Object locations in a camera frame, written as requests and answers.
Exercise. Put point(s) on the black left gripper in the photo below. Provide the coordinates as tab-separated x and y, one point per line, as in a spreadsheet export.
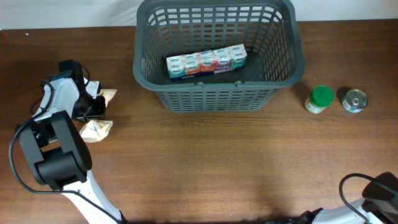
101	107

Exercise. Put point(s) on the tan paper snack packet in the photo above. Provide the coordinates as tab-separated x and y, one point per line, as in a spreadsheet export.
97	130

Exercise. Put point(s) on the multicolour tissue pack row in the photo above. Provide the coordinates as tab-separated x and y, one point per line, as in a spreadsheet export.
207	62

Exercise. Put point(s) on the pull-tab tin can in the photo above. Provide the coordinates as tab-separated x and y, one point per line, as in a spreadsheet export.
355	101

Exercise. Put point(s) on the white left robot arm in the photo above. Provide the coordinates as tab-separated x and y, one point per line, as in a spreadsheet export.
54	149

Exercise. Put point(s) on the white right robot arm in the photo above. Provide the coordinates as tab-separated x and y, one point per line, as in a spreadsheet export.
378	204

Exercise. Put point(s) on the grey plastic lattice basket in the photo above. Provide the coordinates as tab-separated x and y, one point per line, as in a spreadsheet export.
267	28

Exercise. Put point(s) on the green lid spice jar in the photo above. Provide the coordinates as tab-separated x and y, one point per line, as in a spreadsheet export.
320	98

